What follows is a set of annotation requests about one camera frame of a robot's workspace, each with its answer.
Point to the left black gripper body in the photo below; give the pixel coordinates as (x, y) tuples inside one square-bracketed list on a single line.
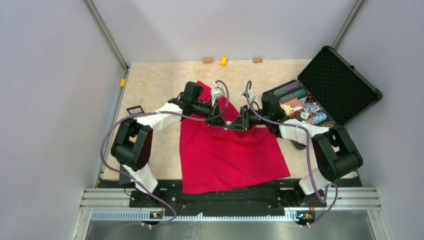
[(212, 113)]

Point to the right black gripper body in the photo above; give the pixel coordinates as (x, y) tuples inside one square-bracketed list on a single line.
[(246, 117)]

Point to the white round pin brooch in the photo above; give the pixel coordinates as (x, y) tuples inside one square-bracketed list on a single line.
[(228, 125)]

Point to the red t-shirt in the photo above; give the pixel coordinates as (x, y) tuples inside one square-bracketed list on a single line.
[(214, 159)]

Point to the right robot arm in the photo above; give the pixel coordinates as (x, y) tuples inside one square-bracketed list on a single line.
[(330, 151)]

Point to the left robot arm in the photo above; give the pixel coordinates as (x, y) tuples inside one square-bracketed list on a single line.
[(133, 140)]

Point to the yellow small block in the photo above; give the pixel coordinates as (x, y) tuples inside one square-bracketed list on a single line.
[(223, 61)]

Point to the left tan wooden block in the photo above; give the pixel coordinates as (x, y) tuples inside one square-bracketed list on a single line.
[(208, 60)]

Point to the tan wooden block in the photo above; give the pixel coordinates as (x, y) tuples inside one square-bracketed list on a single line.
[(257, 60), (208, 60)]

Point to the right tan wooden block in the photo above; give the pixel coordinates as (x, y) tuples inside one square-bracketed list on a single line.
[(257, 60)]

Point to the small black framed box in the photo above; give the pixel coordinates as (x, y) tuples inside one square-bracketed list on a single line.
[(135, 110)]

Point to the black case with chips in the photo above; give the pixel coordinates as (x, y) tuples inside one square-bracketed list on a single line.
[(337, 86)]

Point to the dark grey studded baseplate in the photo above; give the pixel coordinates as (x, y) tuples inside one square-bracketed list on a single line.
[(124, 179)]

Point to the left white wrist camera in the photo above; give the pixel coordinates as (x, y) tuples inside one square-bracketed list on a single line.
[(216, 93)]

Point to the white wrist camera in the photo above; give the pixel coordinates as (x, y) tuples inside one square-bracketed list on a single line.
[(249, 96), (216, 93)]

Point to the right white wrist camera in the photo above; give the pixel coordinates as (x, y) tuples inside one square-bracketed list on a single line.
[(249, 96)]

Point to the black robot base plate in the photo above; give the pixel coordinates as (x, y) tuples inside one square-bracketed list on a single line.
[(270, 198)]

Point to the yellow clip on frame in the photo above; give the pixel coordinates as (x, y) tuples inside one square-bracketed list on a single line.
[(122, 82)]

